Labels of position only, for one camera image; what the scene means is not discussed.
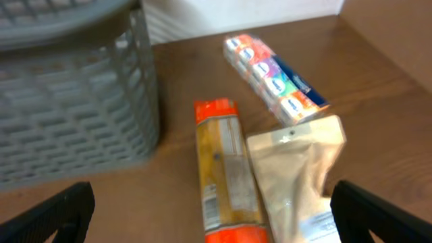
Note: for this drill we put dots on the beige paper pouch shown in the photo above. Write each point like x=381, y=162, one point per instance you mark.
x=290, y=166

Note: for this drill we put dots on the multicolour tissue pack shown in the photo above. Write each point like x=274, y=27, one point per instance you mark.
x=287, y=95

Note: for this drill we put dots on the orange spaghetti packet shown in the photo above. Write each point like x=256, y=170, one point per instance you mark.
x=231, y=209

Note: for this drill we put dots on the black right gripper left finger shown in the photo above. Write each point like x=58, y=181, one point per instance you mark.
x=66, y=216

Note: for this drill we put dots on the grey plastic basket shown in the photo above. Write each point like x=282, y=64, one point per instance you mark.
x=79, y=93

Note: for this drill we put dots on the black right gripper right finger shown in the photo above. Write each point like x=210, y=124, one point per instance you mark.
x=358, y=213

